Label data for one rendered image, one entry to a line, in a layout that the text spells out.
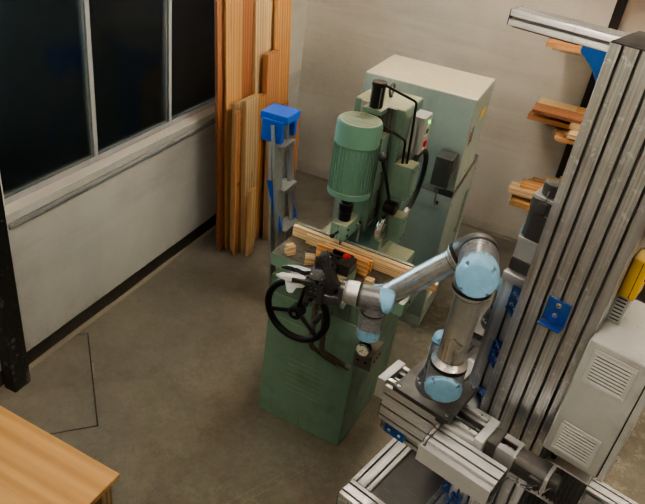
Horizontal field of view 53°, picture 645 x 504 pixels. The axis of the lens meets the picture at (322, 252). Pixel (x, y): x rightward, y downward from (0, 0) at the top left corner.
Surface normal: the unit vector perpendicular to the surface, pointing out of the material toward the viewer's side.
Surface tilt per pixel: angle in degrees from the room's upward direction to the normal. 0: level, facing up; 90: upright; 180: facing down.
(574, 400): 90
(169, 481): 0
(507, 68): 90
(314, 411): 90
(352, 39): 90
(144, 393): 0
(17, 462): 0
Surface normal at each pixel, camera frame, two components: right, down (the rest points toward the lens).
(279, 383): -0.46, 0.43
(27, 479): 0.12, -0.84
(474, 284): -0.22, 0.38
